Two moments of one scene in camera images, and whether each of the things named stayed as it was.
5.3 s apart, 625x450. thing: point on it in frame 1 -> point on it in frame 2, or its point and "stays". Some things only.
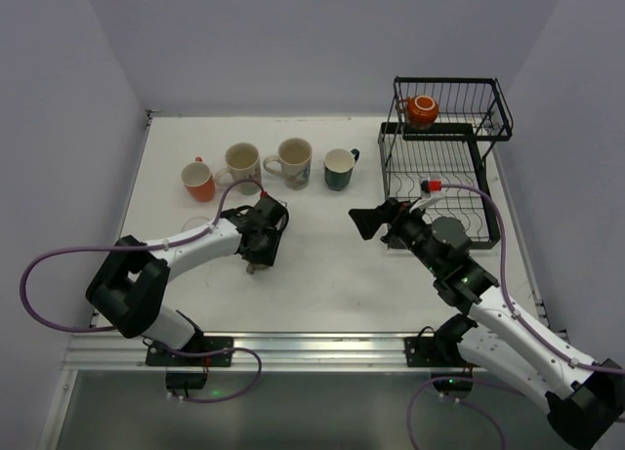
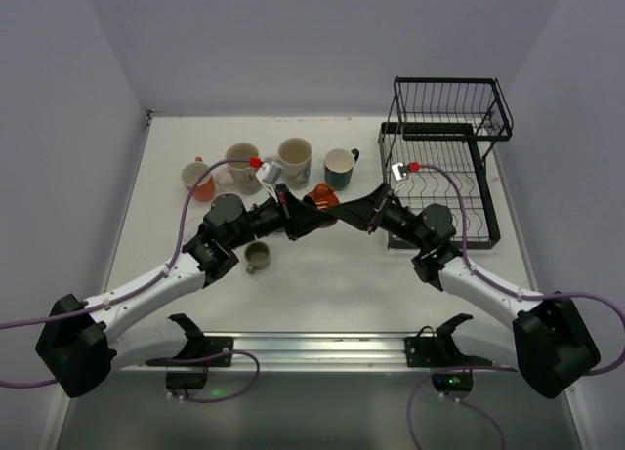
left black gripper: [261, 254] -> [285, 213]
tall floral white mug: [293, 163] stays
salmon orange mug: [198, 181] stays
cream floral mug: [243, 161] stays
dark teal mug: [338, 166] stays
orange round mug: [421, 109] -> [324, 196]
